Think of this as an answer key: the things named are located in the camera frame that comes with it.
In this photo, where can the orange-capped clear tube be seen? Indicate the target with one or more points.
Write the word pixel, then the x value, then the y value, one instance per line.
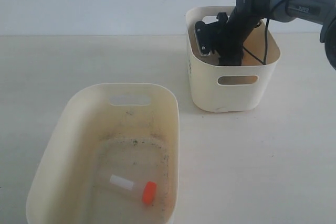
pixel 144 191

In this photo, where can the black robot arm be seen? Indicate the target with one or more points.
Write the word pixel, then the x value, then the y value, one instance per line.
pixel 248 13

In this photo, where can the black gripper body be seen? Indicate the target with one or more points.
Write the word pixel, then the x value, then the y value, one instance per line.
pixel 227 37

